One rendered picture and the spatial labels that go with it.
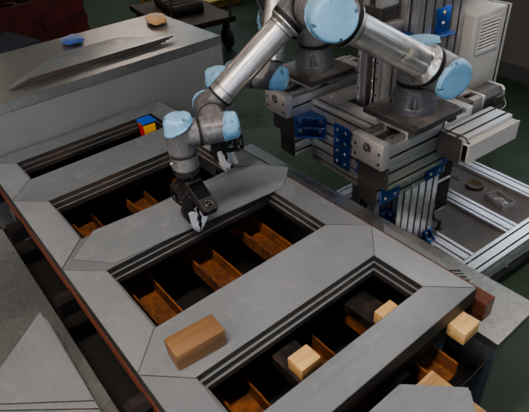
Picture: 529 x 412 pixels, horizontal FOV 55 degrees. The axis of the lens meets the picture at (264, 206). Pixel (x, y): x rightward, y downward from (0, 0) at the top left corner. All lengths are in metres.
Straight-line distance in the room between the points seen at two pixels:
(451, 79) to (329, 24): 0.41
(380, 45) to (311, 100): 0.68
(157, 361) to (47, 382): 0.28
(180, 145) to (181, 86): 1.12
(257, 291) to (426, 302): 0.40
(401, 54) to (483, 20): 0.67
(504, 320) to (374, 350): 0.50
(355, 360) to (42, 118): 1.54
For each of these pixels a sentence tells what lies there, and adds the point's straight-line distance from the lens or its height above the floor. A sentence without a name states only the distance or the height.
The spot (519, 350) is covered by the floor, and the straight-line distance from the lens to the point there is 2.41.
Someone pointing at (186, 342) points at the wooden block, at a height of 0.92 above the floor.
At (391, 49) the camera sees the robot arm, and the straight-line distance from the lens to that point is 1.39.
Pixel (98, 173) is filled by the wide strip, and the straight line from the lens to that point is 1.86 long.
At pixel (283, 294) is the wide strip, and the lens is 1.27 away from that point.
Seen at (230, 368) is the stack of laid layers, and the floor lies 0.83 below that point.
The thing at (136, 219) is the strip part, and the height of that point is 0.87.
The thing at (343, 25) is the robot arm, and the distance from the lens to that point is 1.28.
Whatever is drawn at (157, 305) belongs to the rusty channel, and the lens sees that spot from 1.56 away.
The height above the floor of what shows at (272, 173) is 0.87.
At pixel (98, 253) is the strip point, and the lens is 1.50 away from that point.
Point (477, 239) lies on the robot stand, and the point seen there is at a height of 0.21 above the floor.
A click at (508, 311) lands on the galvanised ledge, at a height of 0.68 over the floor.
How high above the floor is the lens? 1.78
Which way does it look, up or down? 36 degrees down
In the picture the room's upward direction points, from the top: 5 degrees counter-clockwise
